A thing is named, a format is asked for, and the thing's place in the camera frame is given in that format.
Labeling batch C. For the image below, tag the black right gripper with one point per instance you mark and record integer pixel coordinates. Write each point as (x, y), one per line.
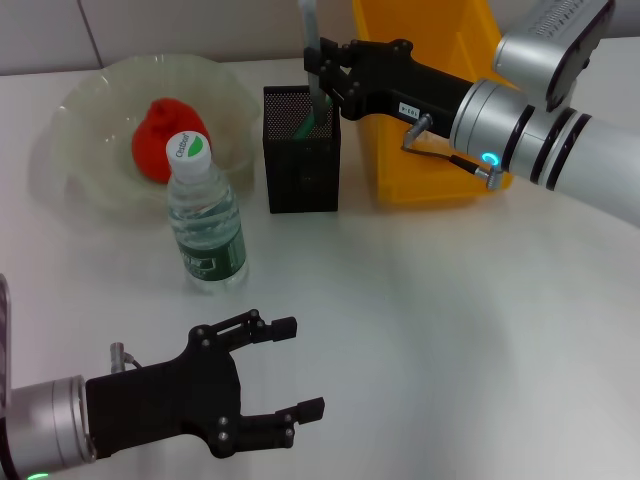
(400, 85)

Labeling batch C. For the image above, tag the grey marker pen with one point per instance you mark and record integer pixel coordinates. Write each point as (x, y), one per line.
(311, 30)

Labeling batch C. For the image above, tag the green pen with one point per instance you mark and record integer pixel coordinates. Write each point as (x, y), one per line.
(310, 125)

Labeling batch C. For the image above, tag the pale green glass fruit plate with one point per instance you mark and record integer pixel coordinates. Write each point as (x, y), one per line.
(100, 110)

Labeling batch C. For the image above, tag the orange fruit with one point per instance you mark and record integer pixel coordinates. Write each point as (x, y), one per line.
(155, 145)

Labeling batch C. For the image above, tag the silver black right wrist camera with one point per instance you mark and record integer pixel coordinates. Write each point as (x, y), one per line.
(550, 45)

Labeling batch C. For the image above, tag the clear green-label water bottle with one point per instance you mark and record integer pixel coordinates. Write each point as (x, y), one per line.
(210, 240)

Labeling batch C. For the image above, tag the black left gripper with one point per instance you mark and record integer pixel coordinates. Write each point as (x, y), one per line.
(165, 395)

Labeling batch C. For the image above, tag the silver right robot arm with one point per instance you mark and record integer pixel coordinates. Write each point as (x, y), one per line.
(550, 140)

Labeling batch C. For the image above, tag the yellow plastic bin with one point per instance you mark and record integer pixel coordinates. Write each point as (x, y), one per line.
(425, 175)

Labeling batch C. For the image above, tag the black mesh pen holder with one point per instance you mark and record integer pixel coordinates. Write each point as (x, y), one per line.
(302, 170)

